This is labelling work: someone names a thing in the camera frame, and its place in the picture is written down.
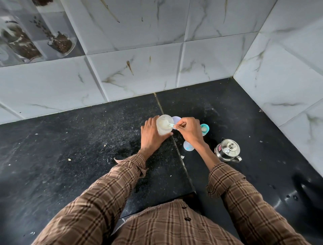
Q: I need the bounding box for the person's right hand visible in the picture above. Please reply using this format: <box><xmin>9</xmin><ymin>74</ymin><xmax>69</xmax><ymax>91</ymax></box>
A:
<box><xmin>173</xmin><ymin>117</ymin><xmax>205</xmax><ymax>150</ymax></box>

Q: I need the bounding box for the person's right forearm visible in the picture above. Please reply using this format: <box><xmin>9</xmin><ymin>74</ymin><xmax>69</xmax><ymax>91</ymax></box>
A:
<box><xmin>193</xmin><ymin>142</ymin><xmax>312</xmax><ymax>245</ymax></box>

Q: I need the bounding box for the clear plastic cup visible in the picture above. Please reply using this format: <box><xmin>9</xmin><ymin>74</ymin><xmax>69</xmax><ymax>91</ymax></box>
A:
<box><xmin>156</xmin><ymin>115</ymin><xmax>174</xmax><ymax>136</ymax></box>

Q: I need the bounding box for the person's left forearm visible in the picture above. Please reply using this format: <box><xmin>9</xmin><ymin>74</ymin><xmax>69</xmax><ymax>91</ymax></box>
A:
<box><xmin>31</xmin><ymin>148</ymin><xmax>150</xmax><ymax>245</ymax></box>

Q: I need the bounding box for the person's left hand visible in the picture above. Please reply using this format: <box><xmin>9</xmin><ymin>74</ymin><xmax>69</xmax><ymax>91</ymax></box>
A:
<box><xmin>138</xmin><ymin>115</ymin><xmax>174</xmax><ymax>159</ymax></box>

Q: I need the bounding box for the brown plaid shirt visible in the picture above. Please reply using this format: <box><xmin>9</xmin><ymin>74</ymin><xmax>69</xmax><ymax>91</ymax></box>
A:
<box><xmin>31</xmin><ymin>154</ymin><xmax>312</xmax><ymax>245</ymax></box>

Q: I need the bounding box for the small steel kettle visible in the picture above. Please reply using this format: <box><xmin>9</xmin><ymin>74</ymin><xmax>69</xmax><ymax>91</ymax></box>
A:
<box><xmin>214</xmin><ymin>138</ymin><xmax>243</xmax><ymax>163</ymax></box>

